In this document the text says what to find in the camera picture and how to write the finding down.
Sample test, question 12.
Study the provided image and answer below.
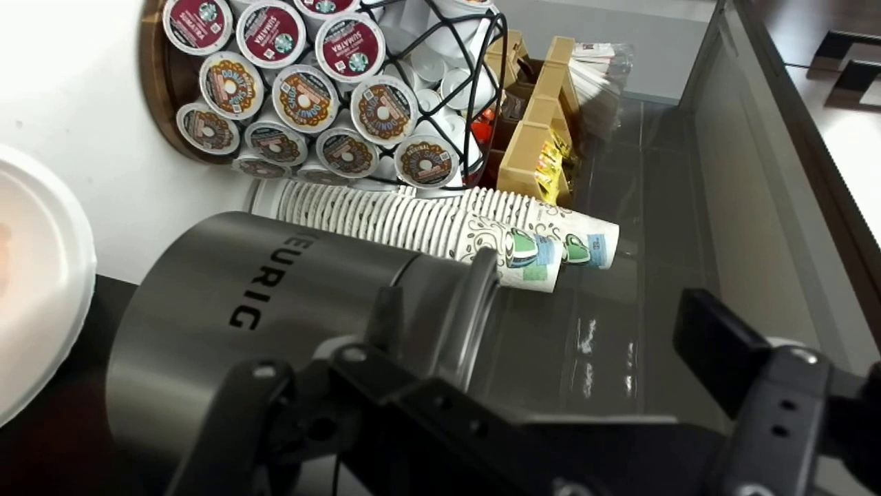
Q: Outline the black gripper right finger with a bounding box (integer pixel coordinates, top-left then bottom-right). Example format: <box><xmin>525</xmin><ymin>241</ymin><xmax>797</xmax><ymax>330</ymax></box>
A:
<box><xmin>675</xmin><ymin>290</ymin><xmax>881</xmax><ymax>496</ymax></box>

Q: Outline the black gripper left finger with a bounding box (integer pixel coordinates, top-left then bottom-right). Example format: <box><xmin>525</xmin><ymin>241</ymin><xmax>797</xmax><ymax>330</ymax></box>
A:
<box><xmin>163</xmin><ymin>285</ymin><xmax>737</xmax><ymax>496</ymax></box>

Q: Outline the black Keurig coffee maker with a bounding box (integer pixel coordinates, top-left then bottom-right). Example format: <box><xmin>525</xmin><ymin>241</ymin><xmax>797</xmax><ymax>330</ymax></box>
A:
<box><xmin>0</xmin><ymin>0</ymin><xmax>881</xmax><ymax>496</ymax></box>

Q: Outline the coffee pod carousel rack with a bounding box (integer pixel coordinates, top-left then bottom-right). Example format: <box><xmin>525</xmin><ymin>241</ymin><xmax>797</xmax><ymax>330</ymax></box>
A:
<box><xmin>138</xmin><ymin>0</ymin><xmax>507</xmax><ymax>191</ymax></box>

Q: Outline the stack of patterned paper cups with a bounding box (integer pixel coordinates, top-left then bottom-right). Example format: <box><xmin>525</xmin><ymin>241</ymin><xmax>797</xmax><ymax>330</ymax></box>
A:
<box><xmin>245</xmin><ymin>180</ymin><xmax>565</xmax><ymax>292</ymax></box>

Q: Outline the wooden condiment organizer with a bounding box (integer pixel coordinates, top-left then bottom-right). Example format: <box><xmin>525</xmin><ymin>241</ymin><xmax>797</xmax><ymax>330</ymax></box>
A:
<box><xmin>483</xmin><ymin>33</ymin><xmax>636</xmax><ymax>206</ymax></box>

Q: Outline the white bowl on drip tray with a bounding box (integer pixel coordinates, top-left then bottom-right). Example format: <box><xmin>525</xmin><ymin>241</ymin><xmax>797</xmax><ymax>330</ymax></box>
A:
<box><xmin>0</xmin><ymin>147</ymin><xmax>97</xmax><ymax>424</ymax></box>

